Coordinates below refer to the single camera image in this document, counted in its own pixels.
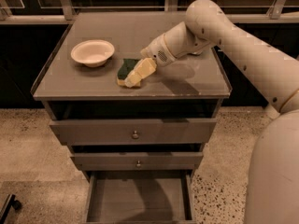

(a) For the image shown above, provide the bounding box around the green and yellow sponge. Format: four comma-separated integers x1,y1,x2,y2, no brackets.
117,59,138,87

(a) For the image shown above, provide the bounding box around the grey drawer cabinet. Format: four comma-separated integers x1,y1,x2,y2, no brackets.
30,10,233,224

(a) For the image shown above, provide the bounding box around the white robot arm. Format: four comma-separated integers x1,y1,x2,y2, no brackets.
124,0,299,114

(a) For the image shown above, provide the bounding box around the white paper bowl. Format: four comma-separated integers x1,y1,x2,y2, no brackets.
71,40,115,68

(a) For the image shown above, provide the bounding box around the grey open bottom drawer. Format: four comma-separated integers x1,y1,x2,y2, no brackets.
83,170,196,224

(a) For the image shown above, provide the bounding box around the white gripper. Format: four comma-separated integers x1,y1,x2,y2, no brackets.
124,33,177,88

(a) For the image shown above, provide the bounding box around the metal railing frame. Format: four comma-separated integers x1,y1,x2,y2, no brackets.
0,0,299,24

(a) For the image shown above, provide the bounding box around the grey middle drawer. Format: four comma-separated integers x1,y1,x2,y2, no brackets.
71,152,203,171

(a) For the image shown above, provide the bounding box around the black caster wheel base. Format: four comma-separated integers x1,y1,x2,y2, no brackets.
0,194,22,224

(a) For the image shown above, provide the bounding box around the grey top drawer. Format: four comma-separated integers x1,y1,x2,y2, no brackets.
50,119,216,146

